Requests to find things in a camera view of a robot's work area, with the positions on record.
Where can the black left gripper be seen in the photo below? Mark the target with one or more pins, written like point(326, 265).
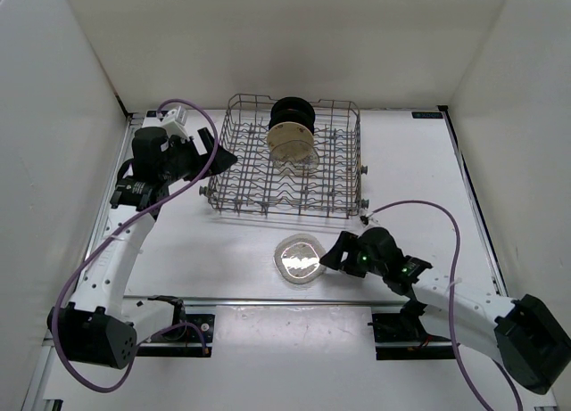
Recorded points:
point(180, 143)

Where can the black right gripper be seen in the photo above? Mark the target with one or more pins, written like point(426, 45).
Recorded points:
point(346, 242)

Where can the cream plate with characters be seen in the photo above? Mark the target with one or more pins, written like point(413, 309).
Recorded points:
point(290, 141)

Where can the clear glass plate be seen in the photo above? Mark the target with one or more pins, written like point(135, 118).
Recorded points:
point(294, 158)
point(297, 259)

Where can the black plate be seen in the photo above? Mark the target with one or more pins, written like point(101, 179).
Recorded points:
point(293, 103)
point(294, 116)

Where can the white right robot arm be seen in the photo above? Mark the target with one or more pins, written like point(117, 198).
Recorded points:
point(522, 335)

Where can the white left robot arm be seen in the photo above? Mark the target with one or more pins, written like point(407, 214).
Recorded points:
point(89, 322)

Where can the grey wire dish rack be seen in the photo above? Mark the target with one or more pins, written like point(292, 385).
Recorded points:
point(325, 184)

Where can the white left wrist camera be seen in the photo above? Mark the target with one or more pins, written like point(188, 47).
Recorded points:
point(174, 123)

